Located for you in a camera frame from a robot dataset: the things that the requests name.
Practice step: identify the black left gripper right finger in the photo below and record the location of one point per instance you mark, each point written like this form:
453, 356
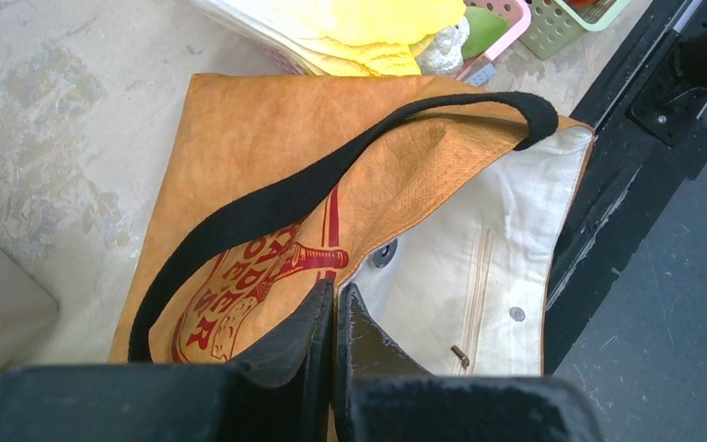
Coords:
382, 394

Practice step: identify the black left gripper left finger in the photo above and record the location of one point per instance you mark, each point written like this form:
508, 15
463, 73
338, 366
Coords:
276, 390

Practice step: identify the brown paper tote bag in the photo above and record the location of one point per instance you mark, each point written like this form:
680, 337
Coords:
441, 202

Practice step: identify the toy napa cabbage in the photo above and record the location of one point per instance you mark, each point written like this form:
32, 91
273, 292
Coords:
341, 38

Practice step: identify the toy cauliflower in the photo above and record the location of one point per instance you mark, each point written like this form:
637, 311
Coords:
443, 56

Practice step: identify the pink plastic basket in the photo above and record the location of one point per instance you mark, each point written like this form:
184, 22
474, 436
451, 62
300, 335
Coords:
514, 20

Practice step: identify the green plastic basket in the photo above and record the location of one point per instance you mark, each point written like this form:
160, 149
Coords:
556, 24

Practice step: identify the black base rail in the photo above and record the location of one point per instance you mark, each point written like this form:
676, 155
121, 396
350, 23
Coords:
645, 108

